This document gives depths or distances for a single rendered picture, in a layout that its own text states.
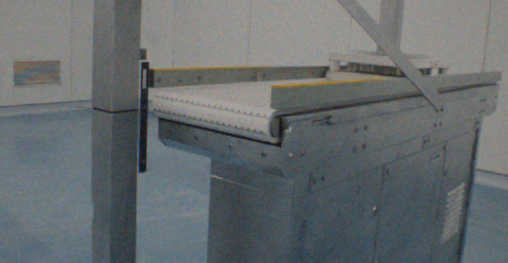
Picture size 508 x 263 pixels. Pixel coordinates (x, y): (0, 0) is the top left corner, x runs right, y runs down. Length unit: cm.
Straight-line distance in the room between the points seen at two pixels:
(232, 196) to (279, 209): 11
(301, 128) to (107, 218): 38
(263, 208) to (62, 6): 543
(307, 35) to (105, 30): 408
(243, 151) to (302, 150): 9
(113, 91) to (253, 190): 30
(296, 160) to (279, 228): 17
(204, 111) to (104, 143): 19
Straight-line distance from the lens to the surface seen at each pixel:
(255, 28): 529
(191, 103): 85
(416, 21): 437
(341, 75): 133
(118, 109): 90
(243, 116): 77
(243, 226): 98
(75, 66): 633
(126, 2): 89
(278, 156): 77
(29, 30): 604
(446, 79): 138
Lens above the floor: 102
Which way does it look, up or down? 9 degrees down
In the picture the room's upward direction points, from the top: 4 degrees clockwise
